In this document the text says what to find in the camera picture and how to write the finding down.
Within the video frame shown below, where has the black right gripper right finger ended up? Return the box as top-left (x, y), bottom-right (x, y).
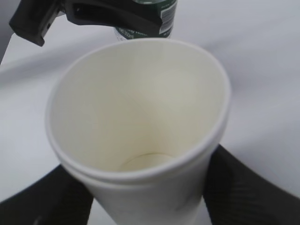
top-left (203, 145), bottom-right (300, 225)

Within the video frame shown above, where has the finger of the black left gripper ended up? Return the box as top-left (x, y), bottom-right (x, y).
top-left (65, 0), bottom-right (158, 27)

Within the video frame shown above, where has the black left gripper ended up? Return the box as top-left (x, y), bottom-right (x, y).
top-left (9, 0), bottom-right (66, 46)

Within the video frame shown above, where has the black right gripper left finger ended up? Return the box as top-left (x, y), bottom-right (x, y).
top-left (0, 166), bottom-right (93, 225)

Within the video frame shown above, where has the clear green-label water bottle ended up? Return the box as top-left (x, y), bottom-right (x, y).
top-left (114, 0), bottom-right (178, 41)

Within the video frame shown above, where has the white paper cup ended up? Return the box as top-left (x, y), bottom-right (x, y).
top-left (45, 38), bottom-right (231, 225)

